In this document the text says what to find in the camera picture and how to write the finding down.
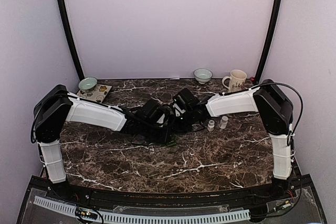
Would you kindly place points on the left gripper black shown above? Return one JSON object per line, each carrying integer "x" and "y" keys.
{"x": 161, "y": 140}

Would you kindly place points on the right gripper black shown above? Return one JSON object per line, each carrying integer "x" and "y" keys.
{"x": 178, "y": 130}

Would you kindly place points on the green weekly pill organizer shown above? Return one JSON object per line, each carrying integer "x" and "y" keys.
{"x": 171, "y": 141}

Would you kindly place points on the white pill bottle front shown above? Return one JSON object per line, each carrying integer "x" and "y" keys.
{"x": 223, "y": 122}

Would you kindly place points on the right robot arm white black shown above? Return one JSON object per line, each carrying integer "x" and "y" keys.
{"x": 267, "y": 99}

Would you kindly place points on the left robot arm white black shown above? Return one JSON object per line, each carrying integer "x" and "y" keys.
{"x": 60, "y": 106}

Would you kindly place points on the pale green bowl right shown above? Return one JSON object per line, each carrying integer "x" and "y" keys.
{"x": 202, "y": 75}

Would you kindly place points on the pale green bowl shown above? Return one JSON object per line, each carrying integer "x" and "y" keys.
{"x": 202, "y": 75}
{"x": 87, "y": 84}

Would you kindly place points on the patterned coaster under bowl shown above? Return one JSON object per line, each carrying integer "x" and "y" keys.
{"x": 98, "y": 94}

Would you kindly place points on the cream ceramic mug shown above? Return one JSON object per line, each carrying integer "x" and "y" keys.
{"x": 235, "y": 81}

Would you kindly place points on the pale green bowl left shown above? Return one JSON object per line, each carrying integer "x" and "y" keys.
{"x": 87, "y": 84}

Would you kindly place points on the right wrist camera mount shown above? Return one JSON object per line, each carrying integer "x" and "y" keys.
{"x": 178, "y": 110}

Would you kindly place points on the white slotted cable duct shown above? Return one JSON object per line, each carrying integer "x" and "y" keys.
{"x": 86, "y": 214}

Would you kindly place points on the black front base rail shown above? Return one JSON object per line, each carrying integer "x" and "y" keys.
{"x": 105, "y": 198}

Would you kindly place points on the right black frame post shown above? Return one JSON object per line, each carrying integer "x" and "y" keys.
{"x": 268, "y": 40}

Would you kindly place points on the black frame post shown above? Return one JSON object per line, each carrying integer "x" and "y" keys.
{"x": 69, "y": 38}
{"x": 268, "y": 40}

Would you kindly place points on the left black frame post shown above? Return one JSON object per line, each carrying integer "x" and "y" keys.
{"x": 69, "y": 38}

